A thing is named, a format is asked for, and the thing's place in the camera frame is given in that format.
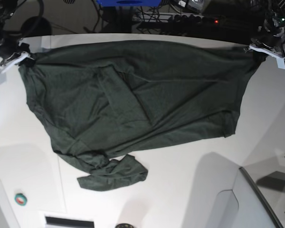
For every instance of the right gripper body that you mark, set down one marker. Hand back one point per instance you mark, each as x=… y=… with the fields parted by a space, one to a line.
x=14 y=53

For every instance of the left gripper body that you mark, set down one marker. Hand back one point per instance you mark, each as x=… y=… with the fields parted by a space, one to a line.
x=268 y=43

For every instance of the dark green t-shirt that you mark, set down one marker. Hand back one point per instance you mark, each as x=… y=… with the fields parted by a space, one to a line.
x=99 y=102

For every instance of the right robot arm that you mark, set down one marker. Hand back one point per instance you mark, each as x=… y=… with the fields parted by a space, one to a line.
x=7 y=10

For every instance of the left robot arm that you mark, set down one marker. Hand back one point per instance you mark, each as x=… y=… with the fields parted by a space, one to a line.
x=274 y=17

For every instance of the black round stool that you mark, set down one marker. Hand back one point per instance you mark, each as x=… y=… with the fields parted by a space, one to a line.
x=43 y=28

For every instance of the black power strip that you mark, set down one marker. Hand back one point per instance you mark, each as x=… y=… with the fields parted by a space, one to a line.
x=195 y=19

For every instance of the blue box with oval hole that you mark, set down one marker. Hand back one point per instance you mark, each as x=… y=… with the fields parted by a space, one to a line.
x=119 y=3

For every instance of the red green emergency button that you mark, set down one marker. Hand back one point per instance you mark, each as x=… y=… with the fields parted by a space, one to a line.
x=20 y=199

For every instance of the black round knob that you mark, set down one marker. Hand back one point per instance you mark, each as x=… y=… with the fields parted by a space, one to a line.
x=124 y=225

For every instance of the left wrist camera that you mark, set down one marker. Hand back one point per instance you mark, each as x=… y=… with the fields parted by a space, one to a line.
x=281 y=62

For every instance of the grey metal rail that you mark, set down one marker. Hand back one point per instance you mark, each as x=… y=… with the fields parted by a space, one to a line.
x=273 y=217

